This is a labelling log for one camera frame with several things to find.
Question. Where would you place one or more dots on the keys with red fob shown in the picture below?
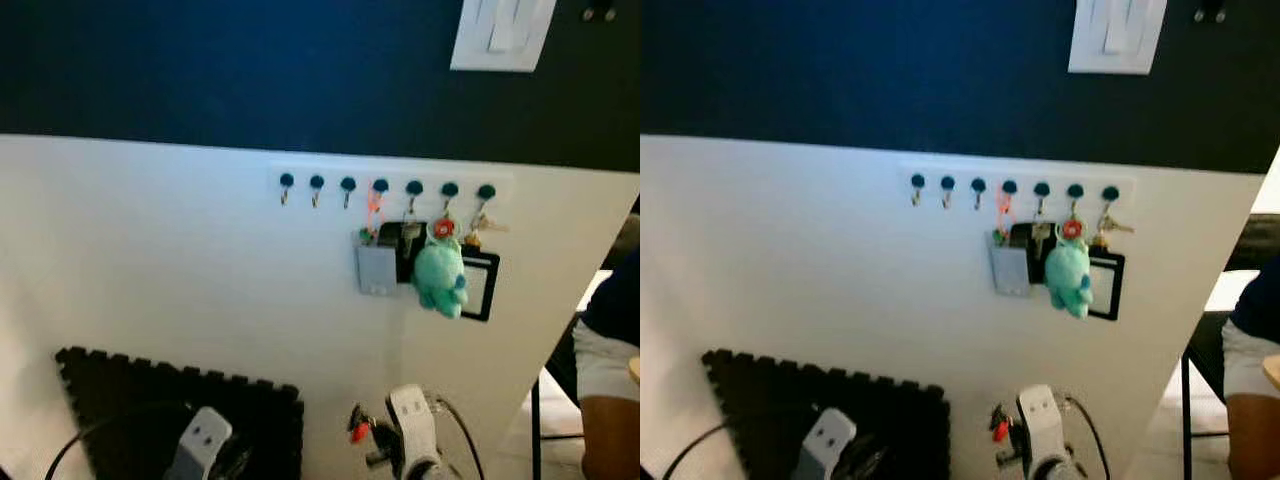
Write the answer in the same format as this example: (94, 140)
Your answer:
(358, 430)
(1000, 430)

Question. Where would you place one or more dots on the brass keys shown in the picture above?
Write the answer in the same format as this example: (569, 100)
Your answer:
(485, 228)
(1112, 228)

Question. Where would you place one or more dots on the black foam mat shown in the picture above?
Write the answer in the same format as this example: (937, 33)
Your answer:
(130, 400)
(780, 400)

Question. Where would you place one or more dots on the grey card pouch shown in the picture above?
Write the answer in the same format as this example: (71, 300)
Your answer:
(377, 268)
(1008, 268)

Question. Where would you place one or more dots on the green plush toy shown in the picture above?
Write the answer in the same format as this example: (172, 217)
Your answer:
(1068, 275)
(440, 275)

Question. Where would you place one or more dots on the black framed card holder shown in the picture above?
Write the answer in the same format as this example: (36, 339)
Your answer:
(482, 285)
(1108, 285)

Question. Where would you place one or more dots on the black pouch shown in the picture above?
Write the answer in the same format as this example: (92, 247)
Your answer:
(1035, 245)
(410, 250)

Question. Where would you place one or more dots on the dark round wall hook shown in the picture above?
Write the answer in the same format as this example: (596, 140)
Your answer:
(917, 181)
(1110, 193)
(1041, 188)
(316, 182)
(348, 184)
(286, 181)
(978, 185)
(380, 185)
(486, 191)
(449, 189)
(947, 183)
(414, 187)
(1009, 186)
(1075, 190)

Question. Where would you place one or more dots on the white hook rail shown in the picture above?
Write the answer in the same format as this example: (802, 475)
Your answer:
(962, 176)
(332, 176)

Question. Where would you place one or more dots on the white light switch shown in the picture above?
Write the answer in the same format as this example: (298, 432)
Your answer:
(1118, 35)
(503, 35)

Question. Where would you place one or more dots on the black wall fitting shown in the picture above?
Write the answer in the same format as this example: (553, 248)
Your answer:
(600, 12)
(1210, 14)

